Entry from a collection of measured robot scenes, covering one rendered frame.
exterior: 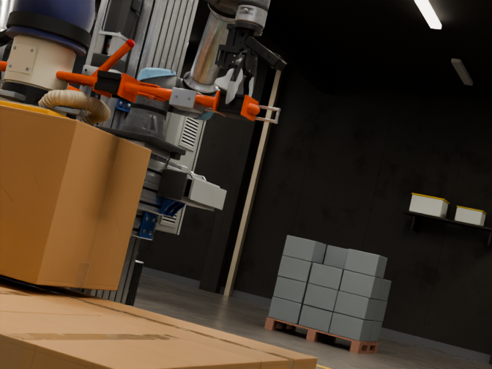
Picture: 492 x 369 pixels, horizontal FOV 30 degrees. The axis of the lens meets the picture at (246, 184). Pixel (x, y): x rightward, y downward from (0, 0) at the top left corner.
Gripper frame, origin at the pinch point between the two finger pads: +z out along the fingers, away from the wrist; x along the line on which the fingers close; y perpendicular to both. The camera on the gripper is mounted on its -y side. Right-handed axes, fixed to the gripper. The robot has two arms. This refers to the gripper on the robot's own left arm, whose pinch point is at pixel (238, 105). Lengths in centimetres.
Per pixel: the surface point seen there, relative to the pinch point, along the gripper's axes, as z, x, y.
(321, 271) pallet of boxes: 35, -746, 210
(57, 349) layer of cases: 56, 79, -17
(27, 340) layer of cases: 56, 79, -11
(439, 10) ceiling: -287, -816, 162
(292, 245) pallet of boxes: 15, -747, 249
